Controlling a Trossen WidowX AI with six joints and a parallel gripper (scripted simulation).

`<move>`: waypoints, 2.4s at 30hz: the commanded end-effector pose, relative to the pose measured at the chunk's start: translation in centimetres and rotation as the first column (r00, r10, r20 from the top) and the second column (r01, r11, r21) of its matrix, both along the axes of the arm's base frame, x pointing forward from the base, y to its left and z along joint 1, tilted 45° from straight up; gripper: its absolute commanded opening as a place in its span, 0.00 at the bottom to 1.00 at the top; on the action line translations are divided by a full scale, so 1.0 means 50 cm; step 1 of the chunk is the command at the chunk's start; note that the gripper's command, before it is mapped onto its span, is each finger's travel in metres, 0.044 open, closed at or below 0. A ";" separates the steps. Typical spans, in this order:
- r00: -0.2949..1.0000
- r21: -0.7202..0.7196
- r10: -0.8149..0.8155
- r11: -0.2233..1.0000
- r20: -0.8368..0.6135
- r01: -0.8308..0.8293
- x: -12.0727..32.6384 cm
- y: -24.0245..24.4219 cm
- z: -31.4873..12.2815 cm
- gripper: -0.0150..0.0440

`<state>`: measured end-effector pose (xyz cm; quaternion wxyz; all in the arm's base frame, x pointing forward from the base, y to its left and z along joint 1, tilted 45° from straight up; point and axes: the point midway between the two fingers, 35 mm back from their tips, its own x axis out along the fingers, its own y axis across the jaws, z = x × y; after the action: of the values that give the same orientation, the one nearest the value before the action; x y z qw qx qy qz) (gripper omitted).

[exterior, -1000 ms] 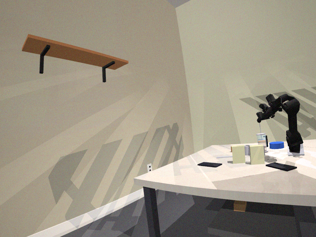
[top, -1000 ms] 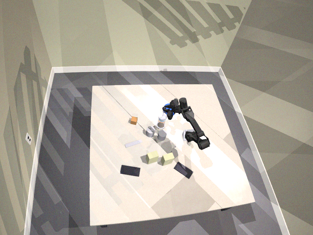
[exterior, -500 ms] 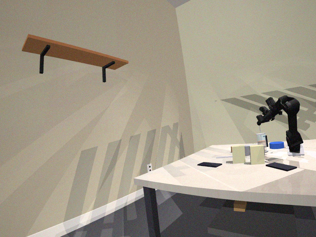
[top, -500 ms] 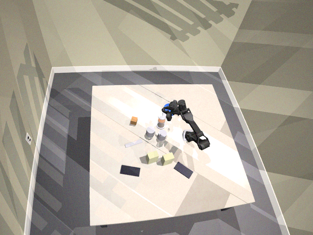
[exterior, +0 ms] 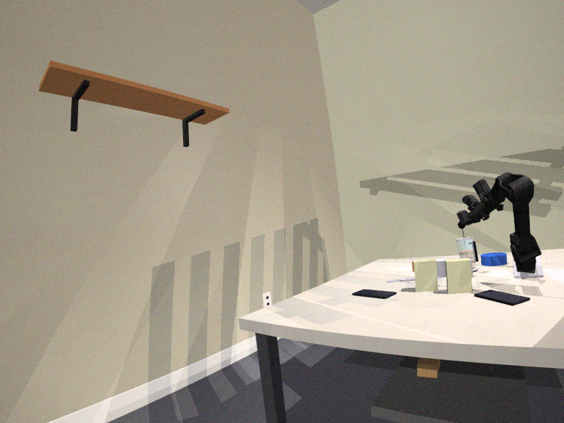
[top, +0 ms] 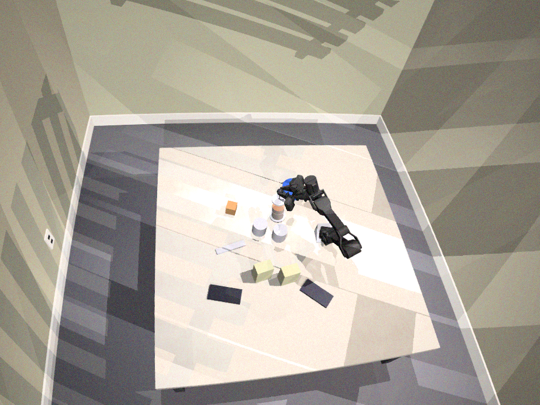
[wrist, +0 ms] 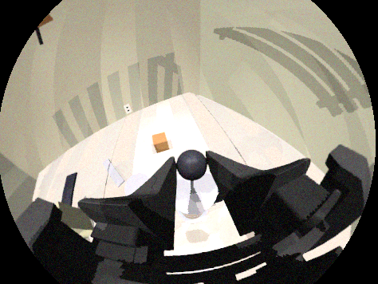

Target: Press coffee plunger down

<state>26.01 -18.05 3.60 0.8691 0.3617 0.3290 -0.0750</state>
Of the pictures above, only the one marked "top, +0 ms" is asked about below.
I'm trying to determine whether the blue cylinder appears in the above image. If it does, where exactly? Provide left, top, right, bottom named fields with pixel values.
left=282, top=178, right=292, bottom=195

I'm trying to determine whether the grey cylinder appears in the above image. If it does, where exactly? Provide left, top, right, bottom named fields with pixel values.
left=252, top=217, right=268, bottom=237
left=272, top=223, right=288, bottom=243

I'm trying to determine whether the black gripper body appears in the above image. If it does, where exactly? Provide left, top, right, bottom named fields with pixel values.
left=284, top=175, right=307, bottom=212

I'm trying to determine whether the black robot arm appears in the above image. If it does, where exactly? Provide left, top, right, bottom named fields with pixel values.
left=289, top=175, right=362, bottom=259

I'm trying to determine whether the orange cube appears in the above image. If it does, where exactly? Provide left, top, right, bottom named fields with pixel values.
left=225, top=200, right=237, bottom=216

